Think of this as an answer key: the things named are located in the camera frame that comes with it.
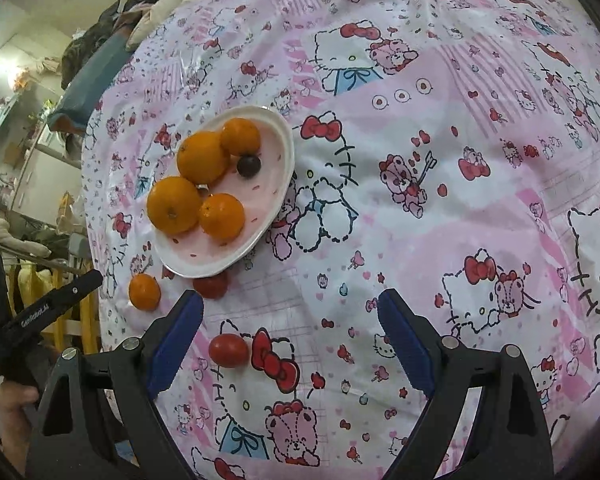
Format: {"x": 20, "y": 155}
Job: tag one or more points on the heap of mixed clothes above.
{"x": 105, "y": 25}

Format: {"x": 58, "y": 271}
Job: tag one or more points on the red tomato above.
{"x": 210, "y": 285}
{"x": 228, "y": 350}

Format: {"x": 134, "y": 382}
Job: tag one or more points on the yellow wooden rack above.
{"x": 77, "y": 327}

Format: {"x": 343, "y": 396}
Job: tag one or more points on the pink strawberry-print plate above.
{"x": 267, "y": 180}

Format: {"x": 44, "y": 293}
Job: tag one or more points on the beige plush toy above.
{"x": 2, "y": 232}

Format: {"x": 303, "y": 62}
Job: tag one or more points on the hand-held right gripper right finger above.
{"x": 405, "y": 345}

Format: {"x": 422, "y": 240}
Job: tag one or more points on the person's left hand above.
{"x": 11, "y": 407}

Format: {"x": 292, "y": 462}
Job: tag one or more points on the small mandarin orange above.
{"x": 144, "y": 291}

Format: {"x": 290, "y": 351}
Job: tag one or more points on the large orange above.
{"x": 174, "y": 205}

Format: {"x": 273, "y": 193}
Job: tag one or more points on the pink cartoon-print plastic sheet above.
{"x": 405, "y": 210}

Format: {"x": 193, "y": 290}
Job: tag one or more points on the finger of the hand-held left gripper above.
{"x": 80, "y": 287}

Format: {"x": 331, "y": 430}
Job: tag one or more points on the dark purple grape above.
{"x": 248, "y": 165}

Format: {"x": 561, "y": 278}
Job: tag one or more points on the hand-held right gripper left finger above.
{"x": 175, "y": 340}

